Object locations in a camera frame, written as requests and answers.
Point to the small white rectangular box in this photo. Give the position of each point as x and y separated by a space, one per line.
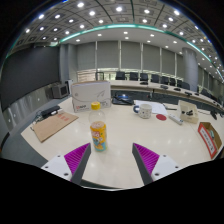
175 119

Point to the white cardboard box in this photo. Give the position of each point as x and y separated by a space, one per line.
90 93

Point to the black table microphone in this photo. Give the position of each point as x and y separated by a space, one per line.
213 115

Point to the long curved conference table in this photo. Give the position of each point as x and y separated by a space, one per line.
153 87

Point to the grey boxy monitor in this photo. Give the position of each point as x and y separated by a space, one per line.
60 90

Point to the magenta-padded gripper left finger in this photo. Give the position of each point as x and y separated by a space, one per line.
77 158

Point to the white desk organizer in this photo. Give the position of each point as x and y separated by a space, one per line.
187 111

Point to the flat round red coaster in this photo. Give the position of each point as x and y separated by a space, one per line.
161 117

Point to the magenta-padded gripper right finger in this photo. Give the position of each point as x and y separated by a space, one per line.
146 159

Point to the group of ceiling lights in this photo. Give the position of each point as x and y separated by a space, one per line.
119 9

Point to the flat black device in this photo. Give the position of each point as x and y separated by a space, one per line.
50 111

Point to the yellow-capped orange drink bottle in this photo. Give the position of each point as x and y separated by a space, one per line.
98 136

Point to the brown box with red label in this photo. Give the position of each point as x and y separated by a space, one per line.
208 140

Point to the brown paper envelope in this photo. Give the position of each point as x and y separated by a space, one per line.
53 126

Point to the group of black office chairs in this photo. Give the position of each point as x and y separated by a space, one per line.
134 76

